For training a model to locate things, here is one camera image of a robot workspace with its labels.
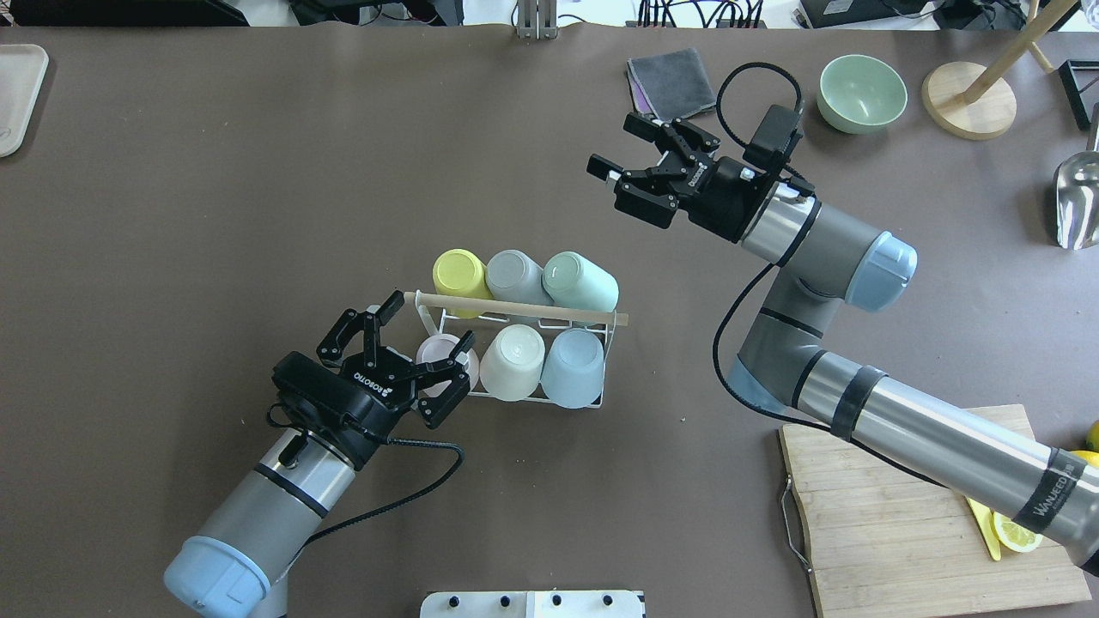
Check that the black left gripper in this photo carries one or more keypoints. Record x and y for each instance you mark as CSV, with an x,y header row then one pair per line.
x,y
375,397

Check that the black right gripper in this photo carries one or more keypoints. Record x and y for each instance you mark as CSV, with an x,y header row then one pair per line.
x,y
719,193

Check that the pink plastic cup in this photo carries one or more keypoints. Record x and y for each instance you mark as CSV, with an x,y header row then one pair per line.
x,y
439,347

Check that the green plastic cup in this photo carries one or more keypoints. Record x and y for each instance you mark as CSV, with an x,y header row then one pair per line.
x,y
575,282

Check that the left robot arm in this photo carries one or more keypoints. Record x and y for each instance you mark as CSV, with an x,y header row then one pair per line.
x,y
237,563

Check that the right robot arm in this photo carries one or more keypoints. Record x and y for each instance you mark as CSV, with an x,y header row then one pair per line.
x,y
1039,309

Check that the cream plastic cup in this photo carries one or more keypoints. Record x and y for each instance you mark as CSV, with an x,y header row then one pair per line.
x,y
512,366

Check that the yellow plastic cup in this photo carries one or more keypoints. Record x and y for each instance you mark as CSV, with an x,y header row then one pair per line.
x,y
459,273

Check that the grey plastic cup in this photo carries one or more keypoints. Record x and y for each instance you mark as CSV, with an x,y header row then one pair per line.
x,y
511,276

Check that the light blue plastic cup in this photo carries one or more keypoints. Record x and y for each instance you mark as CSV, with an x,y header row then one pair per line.
x,y
573,372

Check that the purple folded cloth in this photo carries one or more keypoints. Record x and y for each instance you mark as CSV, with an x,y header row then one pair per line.
x,y
639,98

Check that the grey folded cloth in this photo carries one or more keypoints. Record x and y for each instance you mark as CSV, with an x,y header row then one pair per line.
x,y
675,84

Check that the green bowl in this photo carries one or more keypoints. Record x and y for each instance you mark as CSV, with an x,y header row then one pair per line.
x,y
859,95

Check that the wooden stand with round base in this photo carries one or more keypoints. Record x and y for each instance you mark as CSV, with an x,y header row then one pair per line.
x,y
975,102

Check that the metal scoop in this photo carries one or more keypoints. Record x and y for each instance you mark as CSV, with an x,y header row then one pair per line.
x,y
1076,195

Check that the bamboo cutting board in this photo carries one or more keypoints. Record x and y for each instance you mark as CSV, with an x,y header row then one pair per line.
x,y
882,544

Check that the yellow plastic knife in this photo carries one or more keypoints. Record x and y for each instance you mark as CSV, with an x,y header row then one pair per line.
x,y
984,520

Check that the lemon slice lower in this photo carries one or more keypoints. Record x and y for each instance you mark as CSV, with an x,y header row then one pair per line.
x,y
1014,536

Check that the whole yellow lemon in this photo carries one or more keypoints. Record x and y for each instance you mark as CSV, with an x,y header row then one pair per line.
x,y
1090,457

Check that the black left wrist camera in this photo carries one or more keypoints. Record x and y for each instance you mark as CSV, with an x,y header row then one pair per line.
x,y
325,404

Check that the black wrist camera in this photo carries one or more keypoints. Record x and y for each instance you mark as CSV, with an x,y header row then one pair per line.
x,y
325,404
774,140

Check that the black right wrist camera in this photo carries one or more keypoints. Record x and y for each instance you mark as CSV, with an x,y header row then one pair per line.
x,y
774,140

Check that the white wire cup rack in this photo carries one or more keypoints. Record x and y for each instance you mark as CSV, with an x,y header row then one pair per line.
x,y
486,318

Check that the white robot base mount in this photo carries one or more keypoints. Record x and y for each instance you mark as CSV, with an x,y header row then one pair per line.
x,y
553,603

